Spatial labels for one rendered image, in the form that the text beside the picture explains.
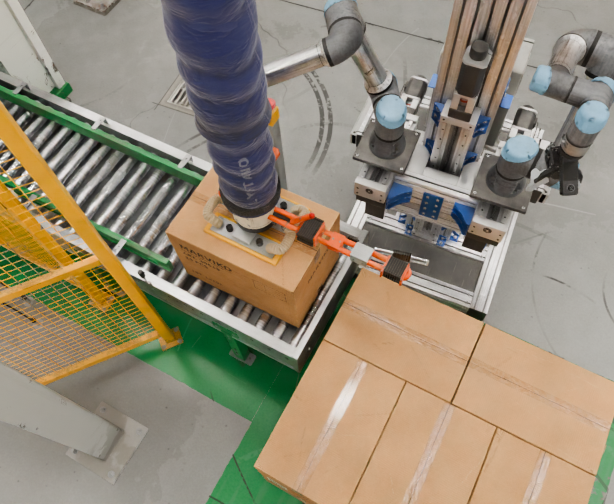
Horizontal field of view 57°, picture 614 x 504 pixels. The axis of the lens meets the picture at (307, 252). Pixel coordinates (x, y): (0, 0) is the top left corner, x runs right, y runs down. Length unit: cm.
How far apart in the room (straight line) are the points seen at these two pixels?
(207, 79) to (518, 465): 185
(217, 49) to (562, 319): 248
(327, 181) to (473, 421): 175
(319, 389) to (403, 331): 45
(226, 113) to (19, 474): 228
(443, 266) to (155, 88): 235
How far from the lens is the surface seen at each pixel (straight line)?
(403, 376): 251
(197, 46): 148
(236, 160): 184
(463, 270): 312
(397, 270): 206
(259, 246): 225
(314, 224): 215
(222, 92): 158
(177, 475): 306
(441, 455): 247
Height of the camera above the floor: 295
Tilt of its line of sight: 62 degrees down
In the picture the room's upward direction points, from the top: 5 degrees counter-clockwise
